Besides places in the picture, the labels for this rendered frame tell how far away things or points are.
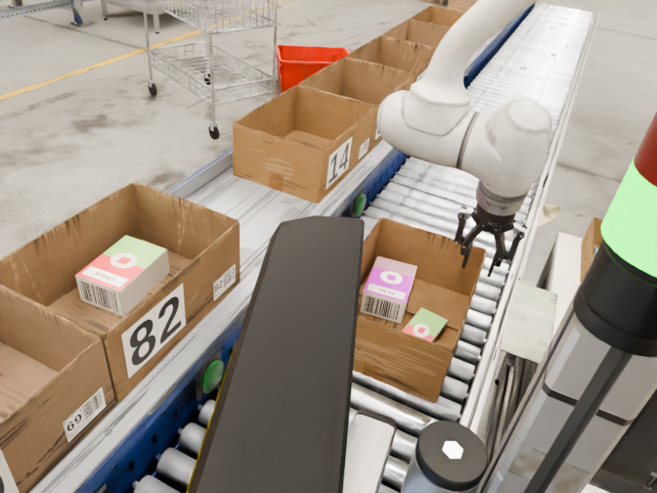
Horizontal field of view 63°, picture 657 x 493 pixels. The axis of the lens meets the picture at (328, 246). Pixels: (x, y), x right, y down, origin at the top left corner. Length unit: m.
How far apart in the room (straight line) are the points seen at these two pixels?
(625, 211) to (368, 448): 0.22
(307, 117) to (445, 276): 0.77
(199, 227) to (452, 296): 0.70
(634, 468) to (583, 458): 0.97
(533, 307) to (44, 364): 1.18
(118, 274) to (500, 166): 0.77
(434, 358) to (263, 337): 0.95
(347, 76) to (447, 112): 1.36
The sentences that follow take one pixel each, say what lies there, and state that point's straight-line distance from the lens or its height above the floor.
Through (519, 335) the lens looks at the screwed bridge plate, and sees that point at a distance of 1.47.
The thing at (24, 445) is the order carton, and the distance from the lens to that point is 0.92.
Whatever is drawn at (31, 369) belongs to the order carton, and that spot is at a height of 0.89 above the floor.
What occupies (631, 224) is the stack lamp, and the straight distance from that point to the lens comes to 0.23.
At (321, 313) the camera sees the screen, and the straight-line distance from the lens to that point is 0.22.
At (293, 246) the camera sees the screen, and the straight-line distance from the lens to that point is 0.26.
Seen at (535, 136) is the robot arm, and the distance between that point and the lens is 0.89.
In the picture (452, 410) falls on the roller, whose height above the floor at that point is 0.75.
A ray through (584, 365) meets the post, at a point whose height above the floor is 1.53.
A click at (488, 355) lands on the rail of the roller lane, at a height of 0.74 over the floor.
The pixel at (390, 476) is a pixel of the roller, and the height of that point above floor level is 0.74.
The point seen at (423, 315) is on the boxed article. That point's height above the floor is 0.77.
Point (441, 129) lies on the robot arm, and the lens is 0.92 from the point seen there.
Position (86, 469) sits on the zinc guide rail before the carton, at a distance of 0.98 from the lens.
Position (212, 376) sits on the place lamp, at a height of 0.83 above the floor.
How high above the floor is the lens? 1.70
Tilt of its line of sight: 37 degrees down
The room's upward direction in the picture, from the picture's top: 7 degrees clockwise
